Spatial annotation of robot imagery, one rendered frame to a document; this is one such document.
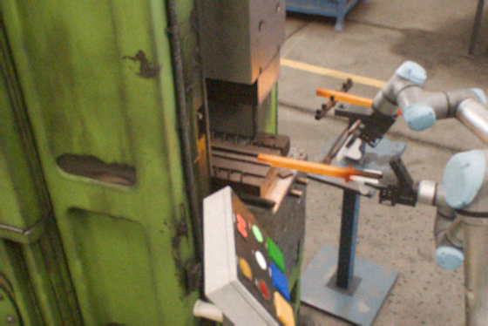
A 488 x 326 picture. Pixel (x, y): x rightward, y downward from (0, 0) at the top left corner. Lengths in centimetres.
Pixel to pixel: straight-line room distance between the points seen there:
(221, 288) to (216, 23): 71
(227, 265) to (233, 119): 101
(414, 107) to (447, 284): 157
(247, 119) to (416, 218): 146
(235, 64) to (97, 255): 82
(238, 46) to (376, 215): 194
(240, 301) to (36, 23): 88
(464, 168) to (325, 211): 213
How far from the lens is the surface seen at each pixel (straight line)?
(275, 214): 196
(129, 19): 147
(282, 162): 200
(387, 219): 340
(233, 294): 135
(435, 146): 406
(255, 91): 176
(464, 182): 132
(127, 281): 211
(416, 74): 173
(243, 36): 165
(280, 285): 156
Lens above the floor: 214
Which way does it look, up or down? 35 degrees down
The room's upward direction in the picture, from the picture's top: 2 degrees counter-clockwise
